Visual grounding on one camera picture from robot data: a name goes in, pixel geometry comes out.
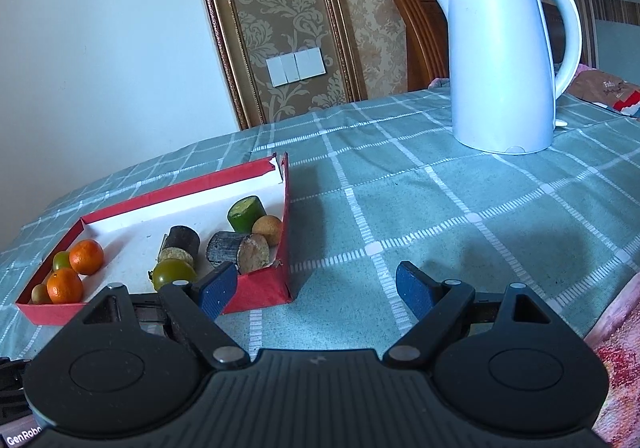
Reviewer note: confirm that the white wall switch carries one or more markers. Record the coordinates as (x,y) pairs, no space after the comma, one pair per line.
(295,65)

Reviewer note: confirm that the green checked bedsheet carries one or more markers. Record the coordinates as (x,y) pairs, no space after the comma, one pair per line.
(450,228)

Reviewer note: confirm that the gold wall panel frame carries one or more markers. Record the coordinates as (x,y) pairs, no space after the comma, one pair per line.
(220,28)

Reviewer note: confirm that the brown snack packet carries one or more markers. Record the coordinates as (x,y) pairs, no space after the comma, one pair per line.
(607,90)

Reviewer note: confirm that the green cucumber piece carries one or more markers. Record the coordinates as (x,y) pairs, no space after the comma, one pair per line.
(246,214)

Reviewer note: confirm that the pink cloth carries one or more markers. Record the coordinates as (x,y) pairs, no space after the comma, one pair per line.
(439,82)

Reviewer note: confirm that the red cardboard tray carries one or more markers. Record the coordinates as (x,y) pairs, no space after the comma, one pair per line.
(130,238)

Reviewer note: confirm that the orange mandarin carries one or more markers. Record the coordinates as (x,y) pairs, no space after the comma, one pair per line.
(86,256)
(64,285)

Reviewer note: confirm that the eggplant piece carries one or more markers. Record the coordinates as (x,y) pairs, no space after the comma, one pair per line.
(179,243)
(235,250)

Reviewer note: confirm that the white electric kettle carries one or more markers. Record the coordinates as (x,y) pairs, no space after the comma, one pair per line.
(500,63)

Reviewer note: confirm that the wooden headboard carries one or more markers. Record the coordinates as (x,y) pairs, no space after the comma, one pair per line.
(420,33)

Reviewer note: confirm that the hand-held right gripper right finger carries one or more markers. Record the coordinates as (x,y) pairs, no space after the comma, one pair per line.
(415,290)

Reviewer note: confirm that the brown longan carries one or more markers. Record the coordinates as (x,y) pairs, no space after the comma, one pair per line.
(40,294)
(266,229)

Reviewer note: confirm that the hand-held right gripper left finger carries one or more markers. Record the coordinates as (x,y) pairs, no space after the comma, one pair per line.
(217,290)

